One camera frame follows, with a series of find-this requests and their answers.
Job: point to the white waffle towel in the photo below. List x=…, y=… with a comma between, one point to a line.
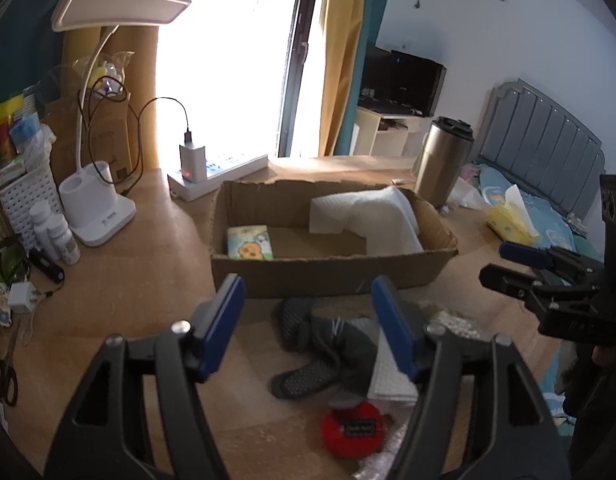
x=368, y=215

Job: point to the brown paper bag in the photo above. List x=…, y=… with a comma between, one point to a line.
x=110, y=135

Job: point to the clear bag with plush toy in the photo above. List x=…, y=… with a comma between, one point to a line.
x=107, y=67

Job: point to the white waffle cloth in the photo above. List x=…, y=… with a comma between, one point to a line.
x=388, y=385

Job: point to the small black device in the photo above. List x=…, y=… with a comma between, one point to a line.
x=47, y=267

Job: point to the yellow tissue pack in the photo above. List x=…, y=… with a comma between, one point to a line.
x=508, y=225

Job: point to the white television cabinet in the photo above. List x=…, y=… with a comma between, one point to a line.
x=368, y=130

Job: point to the brown cardboard box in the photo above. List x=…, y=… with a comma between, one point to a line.
x=313, y=275

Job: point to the white usb charger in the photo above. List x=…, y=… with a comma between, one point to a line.
x=192, y=160

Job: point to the white plug adapter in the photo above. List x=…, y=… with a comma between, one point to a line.
x=21, y=297

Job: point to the white power strip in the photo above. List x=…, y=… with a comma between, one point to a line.
x=227, y=167

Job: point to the black window frame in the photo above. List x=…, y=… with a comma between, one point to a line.
x=295, y=85

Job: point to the cartoon printed card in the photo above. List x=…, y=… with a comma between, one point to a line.
x=0, y=310

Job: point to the grey padded headboard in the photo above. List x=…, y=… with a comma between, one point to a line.
x=538, y=145

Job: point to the clear plastic wrap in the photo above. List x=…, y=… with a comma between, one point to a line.
x=383, y=455

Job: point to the teal curtain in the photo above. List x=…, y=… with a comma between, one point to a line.
x=375, y=20

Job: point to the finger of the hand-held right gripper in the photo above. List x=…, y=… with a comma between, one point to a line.
x=508, y=280
x=518, y=252

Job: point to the cartoon printed tissue pack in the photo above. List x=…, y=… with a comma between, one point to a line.
x=250, y=245

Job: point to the grey grip sock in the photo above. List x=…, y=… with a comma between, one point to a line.
x=293, y=325
x=313, y=375

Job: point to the white pill bottle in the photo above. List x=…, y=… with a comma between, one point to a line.
x=40, y=225
x=70, y=250
x=55, y=232

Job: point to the white perforated basket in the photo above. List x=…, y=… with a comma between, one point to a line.
x=27, y=195

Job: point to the black television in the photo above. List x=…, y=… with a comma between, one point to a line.
x=403, y=80

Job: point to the stainless steel tumbler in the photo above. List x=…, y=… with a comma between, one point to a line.
x=440, y=170

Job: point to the clear plastic bag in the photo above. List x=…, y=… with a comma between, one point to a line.
x=463, y=195

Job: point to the white desk lamp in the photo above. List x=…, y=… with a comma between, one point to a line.
x=100, y=220

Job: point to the small medicine box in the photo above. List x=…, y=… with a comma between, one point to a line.
x=7, y=170

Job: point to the white crumpled plastic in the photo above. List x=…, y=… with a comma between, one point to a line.
x=37, y=145

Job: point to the blue packet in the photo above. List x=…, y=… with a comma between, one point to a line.
x=25, y=130

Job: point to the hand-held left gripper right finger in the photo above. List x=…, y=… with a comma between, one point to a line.
x=395, y=330

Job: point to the clear cotton swab packet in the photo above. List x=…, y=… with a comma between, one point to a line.
x=453, y=325

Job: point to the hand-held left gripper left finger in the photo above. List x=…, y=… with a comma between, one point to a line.
x=220, y=330

